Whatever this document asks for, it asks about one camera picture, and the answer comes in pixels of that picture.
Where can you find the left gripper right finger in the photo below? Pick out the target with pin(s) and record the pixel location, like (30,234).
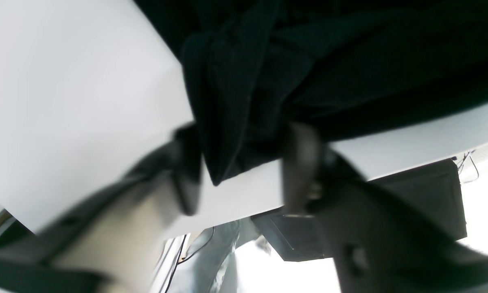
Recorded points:
(379,243)

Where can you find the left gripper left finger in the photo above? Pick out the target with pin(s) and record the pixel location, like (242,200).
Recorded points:
(112,241)

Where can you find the black t-shirt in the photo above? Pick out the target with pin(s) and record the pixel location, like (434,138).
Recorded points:
(348,68)

